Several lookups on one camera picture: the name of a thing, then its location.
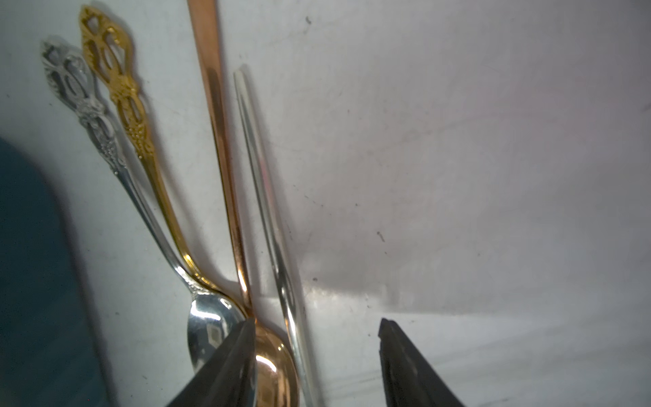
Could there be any silver spoon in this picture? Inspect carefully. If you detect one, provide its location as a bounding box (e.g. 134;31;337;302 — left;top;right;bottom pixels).
233;65;323;406

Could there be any ornate gold teaspoon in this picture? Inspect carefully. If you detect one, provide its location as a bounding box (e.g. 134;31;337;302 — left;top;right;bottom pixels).
79;5;222;292

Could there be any ornate silver teaspoon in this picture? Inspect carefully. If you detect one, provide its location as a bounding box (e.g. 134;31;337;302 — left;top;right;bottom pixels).
40;37;245;372

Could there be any copper long spoon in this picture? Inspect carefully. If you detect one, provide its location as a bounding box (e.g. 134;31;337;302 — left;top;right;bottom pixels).
188;0;300;406

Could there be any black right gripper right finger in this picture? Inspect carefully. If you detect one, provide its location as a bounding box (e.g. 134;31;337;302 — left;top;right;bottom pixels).
378;318;464;407

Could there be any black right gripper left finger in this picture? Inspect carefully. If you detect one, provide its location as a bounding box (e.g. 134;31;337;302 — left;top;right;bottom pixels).
170;319;257;407

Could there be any teal plastic storage box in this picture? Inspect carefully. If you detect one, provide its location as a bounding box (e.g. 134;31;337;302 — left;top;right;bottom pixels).
1;142;110;406

